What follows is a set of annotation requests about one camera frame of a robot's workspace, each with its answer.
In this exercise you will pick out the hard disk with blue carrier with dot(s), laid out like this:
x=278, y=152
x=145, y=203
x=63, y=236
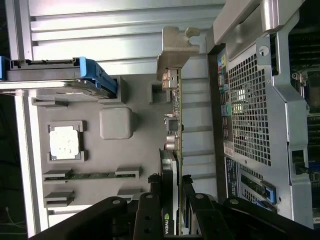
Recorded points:
x=50, y=75

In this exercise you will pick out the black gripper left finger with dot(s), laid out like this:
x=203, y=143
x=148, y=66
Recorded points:
x=147, y=212

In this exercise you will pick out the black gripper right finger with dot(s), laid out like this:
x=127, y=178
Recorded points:
x=207, y=217

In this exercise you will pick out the open black PC case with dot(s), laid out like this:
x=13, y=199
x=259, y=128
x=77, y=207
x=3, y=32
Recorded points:
x=250, y=112

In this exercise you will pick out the grey card retention bar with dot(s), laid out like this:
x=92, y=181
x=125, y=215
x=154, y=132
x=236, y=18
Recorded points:
x=240, y=20

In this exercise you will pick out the green RAM stick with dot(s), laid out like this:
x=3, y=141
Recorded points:
x=90, y=175

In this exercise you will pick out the aluminium profile frame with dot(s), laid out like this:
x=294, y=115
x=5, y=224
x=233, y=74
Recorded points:
x=20, y=30

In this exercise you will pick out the silver CPU chip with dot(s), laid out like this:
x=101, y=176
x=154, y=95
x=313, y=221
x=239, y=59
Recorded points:
x=65, y=142

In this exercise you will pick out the grey parts rack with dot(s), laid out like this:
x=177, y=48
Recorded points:
x=145, y=140

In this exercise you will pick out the blue card clip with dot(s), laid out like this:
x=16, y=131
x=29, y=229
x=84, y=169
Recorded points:
x=269, y=192

